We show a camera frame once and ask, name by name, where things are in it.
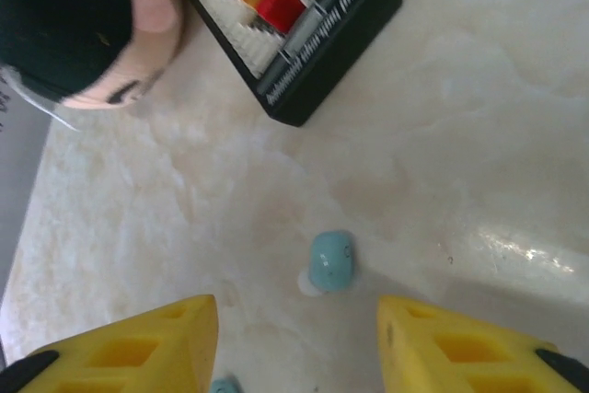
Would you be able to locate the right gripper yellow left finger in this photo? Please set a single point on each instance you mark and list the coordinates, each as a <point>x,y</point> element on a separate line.
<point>138,361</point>

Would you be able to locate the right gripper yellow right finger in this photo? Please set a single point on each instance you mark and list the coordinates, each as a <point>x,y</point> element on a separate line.
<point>460,356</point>

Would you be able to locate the black toy block box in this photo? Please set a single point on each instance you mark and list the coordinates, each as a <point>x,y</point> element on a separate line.
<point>322,57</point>

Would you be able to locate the doll with black hair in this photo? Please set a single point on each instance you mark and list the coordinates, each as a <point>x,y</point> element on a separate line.
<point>60,11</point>

